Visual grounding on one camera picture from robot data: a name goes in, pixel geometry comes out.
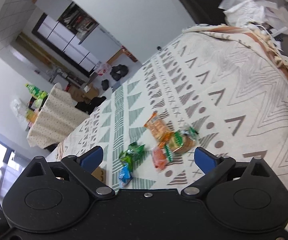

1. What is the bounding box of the round cake green-edged packet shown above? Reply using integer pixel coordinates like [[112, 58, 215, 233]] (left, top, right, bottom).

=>
[[164, 126, 198, 162]]

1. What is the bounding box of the blue candy packet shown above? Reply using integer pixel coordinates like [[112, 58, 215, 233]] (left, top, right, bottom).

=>
[[119, 163, 133, 188]]

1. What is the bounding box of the small orange pink packet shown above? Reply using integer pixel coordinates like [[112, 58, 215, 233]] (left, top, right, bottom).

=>
[[152, 146, 168, 171]]

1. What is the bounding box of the green snack packet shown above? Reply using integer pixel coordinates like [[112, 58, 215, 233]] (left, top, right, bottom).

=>
[[119, 142, 145, 172]]

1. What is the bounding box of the orange cracker packet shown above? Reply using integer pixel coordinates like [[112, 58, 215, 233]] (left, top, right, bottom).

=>
[[144, 111, 172, 141]]

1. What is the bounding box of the brown cardboard box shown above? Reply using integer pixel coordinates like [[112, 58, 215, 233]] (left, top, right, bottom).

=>
[[92, 167, 106, 184]]

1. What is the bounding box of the table with dotted cloth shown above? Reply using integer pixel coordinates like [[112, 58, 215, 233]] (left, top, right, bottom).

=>
[[27, 83, 89, 148]]

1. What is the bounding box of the patterned bed blanket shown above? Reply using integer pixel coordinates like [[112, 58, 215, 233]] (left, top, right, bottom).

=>
[[44, 23, 288, 235]]

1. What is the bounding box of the black single slipper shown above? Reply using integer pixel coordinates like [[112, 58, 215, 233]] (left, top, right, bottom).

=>
[[101, 79, 110, 91]]

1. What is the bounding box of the green drink bottle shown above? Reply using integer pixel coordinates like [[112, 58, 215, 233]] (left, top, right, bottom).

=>
[[25, 83, 48, 106]]

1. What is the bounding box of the pink plastic bag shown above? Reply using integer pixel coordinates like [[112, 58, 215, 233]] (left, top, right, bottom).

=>
[[94, 61, 111, 76]]

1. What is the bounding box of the black shoes pile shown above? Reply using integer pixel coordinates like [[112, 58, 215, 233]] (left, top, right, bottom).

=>
[[110, 64, 129, 81]]

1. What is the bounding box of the white crumpled clothes pile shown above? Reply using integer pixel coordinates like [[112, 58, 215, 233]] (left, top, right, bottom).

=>
[[218, 0, 285, 29]]

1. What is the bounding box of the white cabinet with black frame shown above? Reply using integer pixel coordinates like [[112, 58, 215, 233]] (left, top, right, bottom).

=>
[[32, 2, 120, 77]]

